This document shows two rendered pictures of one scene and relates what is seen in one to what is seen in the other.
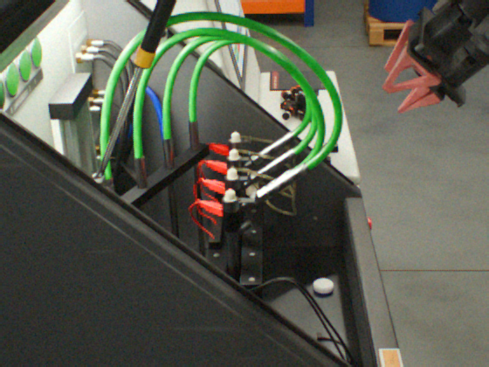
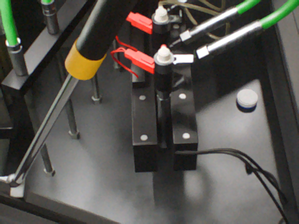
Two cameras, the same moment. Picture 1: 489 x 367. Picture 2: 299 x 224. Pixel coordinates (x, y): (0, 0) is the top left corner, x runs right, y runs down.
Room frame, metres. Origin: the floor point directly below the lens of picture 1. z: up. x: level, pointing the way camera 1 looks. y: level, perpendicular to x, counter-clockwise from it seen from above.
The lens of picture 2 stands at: (0.54, 0.08, 1.71)
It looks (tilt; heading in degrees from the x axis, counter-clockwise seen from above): 52 degrees down; 357
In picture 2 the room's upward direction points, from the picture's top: 2 degrees counter-clockwise
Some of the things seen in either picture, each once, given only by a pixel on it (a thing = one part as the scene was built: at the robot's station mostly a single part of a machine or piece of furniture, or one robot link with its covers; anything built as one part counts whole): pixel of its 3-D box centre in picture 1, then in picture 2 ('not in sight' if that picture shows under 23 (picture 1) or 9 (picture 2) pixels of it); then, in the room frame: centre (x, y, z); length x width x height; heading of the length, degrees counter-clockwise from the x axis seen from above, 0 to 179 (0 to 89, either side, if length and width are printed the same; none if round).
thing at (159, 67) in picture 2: (238, 252); (171, 104); (1.10, 0.01, 1.01); 0.05 x 0.03 x 0.21; 87
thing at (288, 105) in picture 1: (300, 100); not in sight; (1.83, -0.16, 1.01); 0.23 x 0.11 x 0.06; 177
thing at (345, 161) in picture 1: (301, 120); not in sight; (1.79, -0.16, 0.97); 0.70 x 0.22 x 0.03; 177
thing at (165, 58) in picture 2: (230, 198); (164, 57); (1.10, 0.02, 1.12); 0.02 x 0.02 x 0.03
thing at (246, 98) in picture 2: (323, 286); (247, 98); (1.23, -0.15, 0.84); 0.04 x 0.04 x 0.01
